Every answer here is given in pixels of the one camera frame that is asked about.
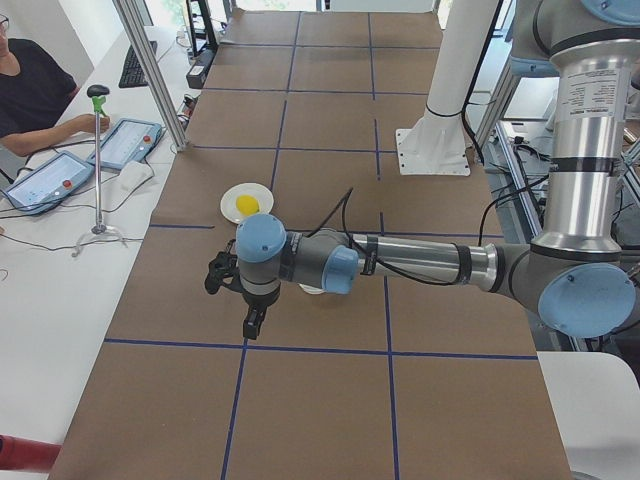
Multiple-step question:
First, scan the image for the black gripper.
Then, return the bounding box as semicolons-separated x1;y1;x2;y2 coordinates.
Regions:
242;288;279;340

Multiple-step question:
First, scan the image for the yellow lemon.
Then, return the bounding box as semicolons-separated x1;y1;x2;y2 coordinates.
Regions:
235;195;260;217

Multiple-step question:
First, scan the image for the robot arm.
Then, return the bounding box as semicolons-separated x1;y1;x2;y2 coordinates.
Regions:
234;1;639;339

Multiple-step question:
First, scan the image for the white bowl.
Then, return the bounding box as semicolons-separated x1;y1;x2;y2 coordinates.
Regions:
299;284;324;295

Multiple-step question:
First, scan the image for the white plate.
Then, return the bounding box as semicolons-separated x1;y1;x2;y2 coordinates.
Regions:
220;183;274;224

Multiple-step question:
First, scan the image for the white cloth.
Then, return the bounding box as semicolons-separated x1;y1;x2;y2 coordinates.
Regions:
118;162;153;192

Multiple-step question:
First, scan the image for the far teach pendant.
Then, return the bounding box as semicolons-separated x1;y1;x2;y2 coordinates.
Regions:
100;118;162;171

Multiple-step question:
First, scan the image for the teach pendant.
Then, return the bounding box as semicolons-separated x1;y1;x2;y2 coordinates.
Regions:
2;151;94;215
100;118;162;171

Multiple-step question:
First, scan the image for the near teach pendant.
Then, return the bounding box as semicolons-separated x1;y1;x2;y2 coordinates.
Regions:
2;151;94;215

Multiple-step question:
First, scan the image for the black box device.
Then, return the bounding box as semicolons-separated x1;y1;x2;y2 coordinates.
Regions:
186;49;217;89

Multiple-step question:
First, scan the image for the black keyboard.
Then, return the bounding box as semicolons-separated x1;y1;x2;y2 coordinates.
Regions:
118;46;148;89

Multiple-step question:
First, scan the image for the metal stand with green clip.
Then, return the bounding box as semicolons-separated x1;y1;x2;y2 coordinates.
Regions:
71;95;126;258

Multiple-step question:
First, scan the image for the red cylinder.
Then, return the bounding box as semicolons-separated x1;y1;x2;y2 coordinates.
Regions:
0;435;61;473

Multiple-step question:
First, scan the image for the black computer mouse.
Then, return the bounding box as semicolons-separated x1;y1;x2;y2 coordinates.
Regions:
86;84;110;98

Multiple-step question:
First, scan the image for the seated person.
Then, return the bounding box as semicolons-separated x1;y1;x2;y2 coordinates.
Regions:
1;15;110;157

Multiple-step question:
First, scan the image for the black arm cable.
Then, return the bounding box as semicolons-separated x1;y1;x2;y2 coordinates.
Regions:
304;187;464;286

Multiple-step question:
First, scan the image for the white pedestal column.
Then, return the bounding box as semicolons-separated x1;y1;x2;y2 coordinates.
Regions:
396;0;502;176

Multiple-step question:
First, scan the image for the aluminium frame post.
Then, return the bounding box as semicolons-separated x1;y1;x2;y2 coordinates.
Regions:
113;0;188;152

